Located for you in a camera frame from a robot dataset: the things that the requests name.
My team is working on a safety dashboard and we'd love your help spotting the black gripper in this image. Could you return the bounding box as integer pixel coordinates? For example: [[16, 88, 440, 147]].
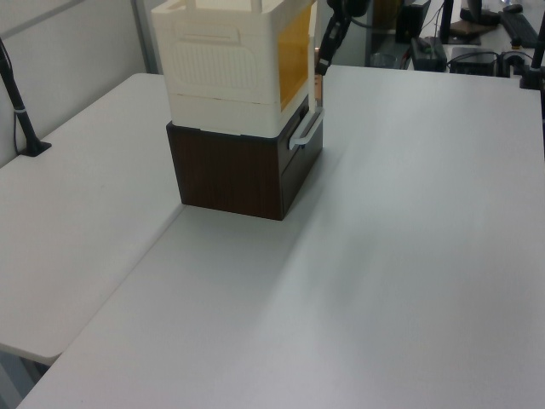
[[316, 0, 371, 78]]

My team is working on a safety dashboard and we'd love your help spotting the cream cabinet door copper handle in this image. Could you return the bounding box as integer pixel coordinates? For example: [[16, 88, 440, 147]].
[[307, 0, 325, 117]]

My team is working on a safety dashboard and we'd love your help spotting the cream plastic cabinet box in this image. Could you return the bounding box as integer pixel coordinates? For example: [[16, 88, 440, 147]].
[[151, 0, 318, 140]]

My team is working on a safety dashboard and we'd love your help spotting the clear drinking glass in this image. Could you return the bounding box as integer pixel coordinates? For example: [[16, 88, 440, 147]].
[[369, 52, 398, 69]]

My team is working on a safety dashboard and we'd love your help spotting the black computer box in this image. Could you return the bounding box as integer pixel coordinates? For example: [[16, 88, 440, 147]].
[[394, 0, 432, 44]]

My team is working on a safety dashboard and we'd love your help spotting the black device green light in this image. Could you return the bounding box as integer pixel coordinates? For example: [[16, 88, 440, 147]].
[[409, 36, 449, 72]]

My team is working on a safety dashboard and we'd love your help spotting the black monitor stand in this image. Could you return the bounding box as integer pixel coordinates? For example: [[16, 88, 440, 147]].
[[440, 0, 483, 46]]

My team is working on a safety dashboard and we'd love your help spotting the brown flat pad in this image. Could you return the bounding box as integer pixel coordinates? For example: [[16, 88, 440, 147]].
[[450, 19, 485, 38]]

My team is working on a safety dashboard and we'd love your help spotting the black electronics box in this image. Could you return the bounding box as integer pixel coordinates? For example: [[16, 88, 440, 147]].
[[450, 50, 500, 77]]

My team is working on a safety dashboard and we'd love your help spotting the dark brown wooden drawer chest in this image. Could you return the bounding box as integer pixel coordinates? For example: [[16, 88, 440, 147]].
[[165, 95, 324, 222]]

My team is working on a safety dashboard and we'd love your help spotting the black computer keyboard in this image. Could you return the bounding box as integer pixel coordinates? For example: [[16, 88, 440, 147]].
[[502, 10, 540, 49]]

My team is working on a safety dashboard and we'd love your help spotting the white drawer handle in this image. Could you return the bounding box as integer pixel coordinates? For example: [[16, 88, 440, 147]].
[[288, 107, 325, 151]]

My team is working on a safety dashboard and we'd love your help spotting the black camera stand clamp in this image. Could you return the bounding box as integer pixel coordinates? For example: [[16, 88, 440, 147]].
[[518, 19, 545, 91]]

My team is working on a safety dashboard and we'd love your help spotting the black camera stand pole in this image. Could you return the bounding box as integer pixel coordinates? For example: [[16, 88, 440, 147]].
[[0, 37, 53, 157]]

